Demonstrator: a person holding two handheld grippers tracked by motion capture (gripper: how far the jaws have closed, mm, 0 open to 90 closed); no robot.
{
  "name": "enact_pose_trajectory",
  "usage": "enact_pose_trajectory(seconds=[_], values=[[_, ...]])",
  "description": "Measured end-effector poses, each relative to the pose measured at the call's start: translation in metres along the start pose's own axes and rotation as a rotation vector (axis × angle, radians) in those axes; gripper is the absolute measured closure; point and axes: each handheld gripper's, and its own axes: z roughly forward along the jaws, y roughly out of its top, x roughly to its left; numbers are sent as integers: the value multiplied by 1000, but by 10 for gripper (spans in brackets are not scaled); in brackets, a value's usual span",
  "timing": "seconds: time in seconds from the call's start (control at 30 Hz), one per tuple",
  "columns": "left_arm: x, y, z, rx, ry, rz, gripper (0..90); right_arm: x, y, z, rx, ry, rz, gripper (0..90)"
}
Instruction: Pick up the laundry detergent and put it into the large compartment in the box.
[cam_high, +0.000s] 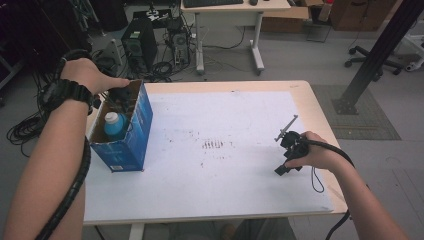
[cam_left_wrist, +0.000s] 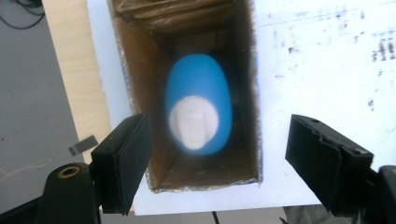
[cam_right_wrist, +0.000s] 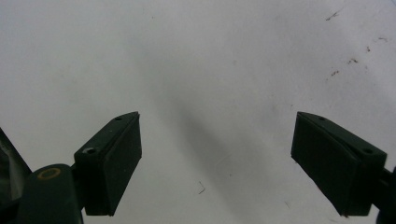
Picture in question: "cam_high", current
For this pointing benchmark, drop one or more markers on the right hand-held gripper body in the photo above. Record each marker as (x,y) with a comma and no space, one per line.
(295,146)

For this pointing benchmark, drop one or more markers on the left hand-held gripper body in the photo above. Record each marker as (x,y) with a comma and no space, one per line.
(110,56)

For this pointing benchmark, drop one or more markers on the blue detergent bottle white cap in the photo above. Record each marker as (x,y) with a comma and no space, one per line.
(115,126)

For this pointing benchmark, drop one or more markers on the blue cardboard box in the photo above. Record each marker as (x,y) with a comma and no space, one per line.
(133,146)

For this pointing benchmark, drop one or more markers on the person's right hand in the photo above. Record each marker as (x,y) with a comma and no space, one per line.
(320,155)

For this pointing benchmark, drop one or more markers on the person's left hand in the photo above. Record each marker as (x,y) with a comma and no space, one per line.
(86,75)

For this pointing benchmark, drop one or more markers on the black computer tower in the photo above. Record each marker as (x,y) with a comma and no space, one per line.
(140,43)

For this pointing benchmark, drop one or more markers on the white paper sheet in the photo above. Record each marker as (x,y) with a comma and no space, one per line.
(233,180)

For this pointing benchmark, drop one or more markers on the black wristwatch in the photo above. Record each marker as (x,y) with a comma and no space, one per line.
(65,95)

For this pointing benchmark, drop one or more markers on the black board white print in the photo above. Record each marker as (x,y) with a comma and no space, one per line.
(153,16)

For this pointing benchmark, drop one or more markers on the small grey computer case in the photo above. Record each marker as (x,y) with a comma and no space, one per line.
(181,45)

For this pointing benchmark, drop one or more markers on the grey floor mat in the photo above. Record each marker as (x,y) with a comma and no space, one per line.
(366,126)

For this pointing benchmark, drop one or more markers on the dark curtain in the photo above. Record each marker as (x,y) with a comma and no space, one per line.
(33,33)

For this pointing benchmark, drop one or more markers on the black office chair base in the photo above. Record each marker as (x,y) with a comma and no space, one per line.
(370,60)

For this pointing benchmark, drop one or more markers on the black keyboard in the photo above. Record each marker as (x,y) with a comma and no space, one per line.
(213,2)

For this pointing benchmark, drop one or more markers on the black metal pillar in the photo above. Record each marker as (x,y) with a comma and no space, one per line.
(376,53)

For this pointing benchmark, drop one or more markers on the open cardboard box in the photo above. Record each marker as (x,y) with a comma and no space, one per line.
(283,20)

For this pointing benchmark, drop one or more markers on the white desk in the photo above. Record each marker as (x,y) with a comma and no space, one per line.
(233,8)

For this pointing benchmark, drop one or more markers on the black computer mouse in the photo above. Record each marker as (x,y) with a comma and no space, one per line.
(253,2)

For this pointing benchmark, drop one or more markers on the brown cabinet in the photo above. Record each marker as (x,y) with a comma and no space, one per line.
(360,15)

